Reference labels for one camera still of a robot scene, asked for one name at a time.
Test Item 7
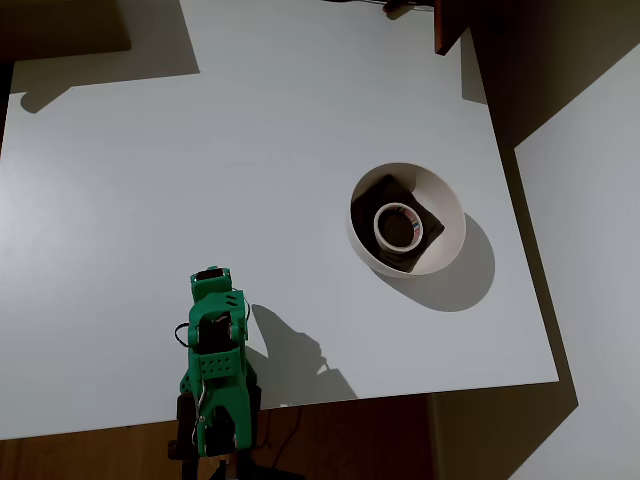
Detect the dark folded cloth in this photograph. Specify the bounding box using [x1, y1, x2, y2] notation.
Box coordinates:
[349, 173, 445, 274]

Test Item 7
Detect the thin black cable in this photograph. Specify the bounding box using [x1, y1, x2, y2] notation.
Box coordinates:
[259, 405, 302, 452]

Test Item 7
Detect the dark furniture panel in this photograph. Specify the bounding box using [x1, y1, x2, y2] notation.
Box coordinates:
[0, 0, 133, 62]

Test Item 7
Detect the brown wooden board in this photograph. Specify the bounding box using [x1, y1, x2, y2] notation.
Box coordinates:
[433, 0, 474, 56]

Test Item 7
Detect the white masking tape roll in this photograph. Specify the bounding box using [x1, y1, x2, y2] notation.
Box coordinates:
[373, 201, 425, 252]

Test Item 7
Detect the white round bowl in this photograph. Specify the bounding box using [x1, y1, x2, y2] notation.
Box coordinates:
[344, 161, 467, 277]

